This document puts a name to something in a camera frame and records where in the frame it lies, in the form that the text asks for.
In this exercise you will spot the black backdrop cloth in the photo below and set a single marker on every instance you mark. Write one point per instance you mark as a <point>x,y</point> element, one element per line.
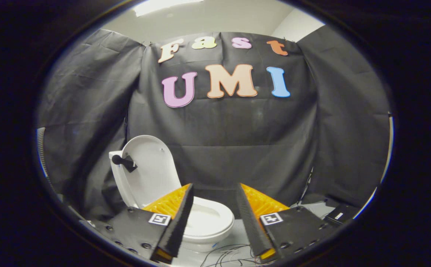
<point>219,129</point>

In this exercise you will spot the black box with white label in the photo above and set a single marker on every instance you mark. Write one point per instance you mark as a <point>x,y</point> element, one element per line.
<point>349,212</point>

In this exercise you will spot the white toilet bowl with seat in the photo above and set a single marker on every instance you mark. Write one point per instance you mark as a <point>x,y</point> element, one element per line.
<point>215,226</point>

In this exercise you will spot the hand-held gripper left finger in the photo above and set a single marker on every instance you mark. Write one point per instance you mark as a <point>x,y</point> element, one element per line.
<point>180,220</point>

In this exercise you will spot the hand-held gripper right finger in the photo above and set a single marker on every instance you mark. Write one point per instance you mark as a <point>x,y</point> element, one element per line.
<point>250,224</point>

